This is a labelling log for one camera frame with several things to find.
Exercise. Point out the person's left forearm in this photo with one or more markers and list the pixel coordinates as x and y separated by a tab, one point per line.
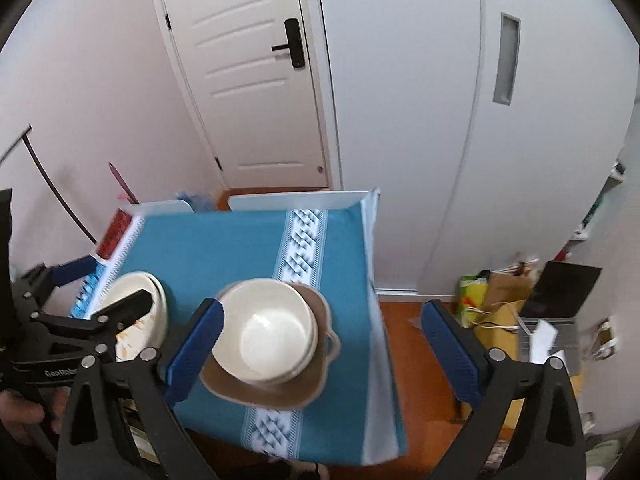
20	455

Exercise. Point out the blue plastic bag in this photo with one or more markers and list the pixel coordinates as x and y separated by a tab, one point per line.
197	202

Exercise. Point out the white paper sheet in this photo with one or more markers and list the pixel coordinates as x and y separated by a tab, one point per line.
544	342

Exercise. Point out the yellow green bag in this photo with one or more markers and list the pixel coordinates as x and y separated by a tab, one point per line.
470	292

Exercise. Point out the duck print plate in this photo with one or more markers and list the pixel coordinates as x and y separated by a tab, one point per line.
125	287

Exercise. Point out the brown paper bag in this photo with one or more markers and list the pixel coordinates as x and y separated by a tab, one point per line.
506	287

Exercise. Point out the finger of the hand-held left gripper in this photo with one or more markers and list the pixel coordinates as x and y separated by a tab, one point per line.
75	269
130	307

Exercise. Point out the printed plastic table cover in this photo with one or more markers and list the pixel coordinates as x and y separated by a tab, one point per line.
114	235

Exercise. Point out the open grey laptop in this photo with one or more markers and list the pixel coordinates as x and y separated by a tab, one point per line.
560	290

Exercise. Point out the pale green cloth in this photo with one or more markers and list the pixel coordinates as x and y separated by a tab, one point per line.
607	457

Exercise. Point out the pink stick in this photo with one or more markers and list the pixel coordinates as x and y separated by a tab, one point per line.
120	180

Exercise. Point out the person's left hand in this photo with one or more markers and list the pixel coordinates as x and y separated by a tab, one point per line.
20	412

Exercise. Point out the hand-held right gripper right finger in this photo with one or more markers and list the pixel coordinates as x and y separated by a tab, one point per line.
450	355

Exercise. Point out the white closet door panel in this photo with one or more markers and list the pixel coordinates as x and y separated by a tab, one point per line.
400	85
565	135

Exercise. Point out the cream duck print bowl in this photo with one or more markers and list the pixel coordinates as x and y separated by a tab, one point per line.
270	332

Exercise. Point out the white panelled door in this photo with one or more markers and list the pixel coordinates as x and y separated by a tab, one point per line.
240	85

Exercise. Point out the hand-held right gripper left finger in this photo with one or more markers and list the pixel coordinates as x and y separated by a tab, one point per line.
195	345

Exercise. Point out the blue patterned tablecloth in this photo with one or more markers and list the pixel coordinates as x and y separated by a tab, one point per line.
200	250

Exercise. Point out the black metal rack pole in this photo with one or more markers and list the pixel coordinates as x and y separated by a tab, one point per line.
50	180

